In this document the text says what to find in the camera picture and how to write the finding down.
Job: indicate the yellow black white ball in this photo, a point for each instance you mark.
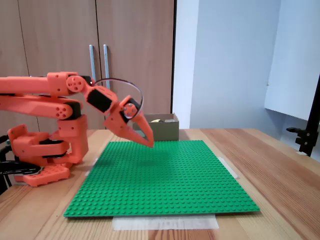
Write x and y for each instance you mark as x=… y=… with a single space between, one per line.
x=156 y=120

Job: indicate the brown cardboard box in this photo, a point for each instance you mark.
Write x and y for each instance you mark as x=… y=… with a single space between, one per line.
x=165 y=131

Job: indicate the masking tape strip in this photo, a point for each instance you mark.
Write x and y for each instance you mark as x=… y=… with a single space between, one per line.
x=165 y=223
x=90 y=169
x=228 y=167

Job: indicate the wooden cabinet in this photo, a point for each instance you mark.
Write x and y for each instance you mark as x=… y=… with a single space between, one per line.
x=137 y=50

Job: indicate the green studded baseplate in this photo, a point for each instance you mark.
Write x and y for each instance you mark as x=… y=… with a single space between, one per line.
x=162 y=180

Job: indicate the black camera stand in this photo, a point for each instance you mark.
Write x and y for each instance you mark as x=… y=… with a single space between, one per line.
x=303 y=140

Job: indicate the white wall panel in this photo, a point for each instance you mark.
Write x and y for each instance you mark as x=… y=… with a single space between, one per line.
x=295 y=62

